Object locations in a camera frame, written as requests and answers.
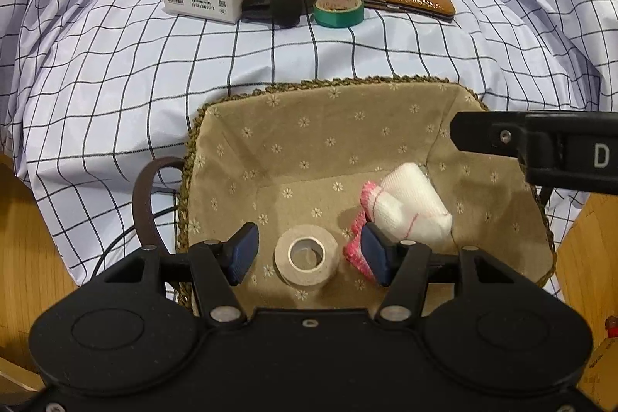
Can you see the white and pink sock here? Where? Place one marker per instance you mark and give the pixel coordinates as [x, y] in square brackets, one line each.
[410, 199]

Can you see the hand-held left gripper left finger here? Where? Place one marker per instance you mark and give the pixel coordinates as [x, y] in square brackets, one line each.
[244, 250]

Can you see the green tape roll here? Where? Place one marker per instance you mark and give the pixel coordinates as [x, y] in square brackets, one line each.
[333, 20]

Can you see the white checked cloth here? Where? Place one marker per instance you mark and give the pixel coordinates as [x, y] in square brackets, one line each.
[120, 79]

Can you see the small red object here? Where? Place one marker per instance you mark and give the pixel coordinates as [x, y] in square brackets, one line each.
[613, 327]

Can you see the black plastic knob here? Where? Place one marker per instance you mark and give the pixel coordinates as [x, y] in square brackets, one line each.
[287, 6]

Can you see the brown cardboard box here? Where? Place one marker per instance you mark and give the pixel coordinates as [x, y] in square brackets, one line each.
[606, 373]

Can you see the white tape roll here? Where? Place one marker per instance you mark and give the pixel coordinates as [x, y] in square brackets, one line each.
[285, 269]

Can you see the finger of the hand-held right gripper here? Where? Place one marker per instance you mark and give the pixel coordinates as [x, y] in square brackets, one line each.
[483, 132]

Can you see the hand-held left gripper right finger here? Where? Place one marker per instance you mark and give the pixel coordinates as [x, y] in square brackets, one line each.
[374, 255]

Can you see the woven basket with floral lining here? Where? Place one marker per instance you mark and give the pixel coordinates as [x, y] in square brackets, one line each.
[338, 151]

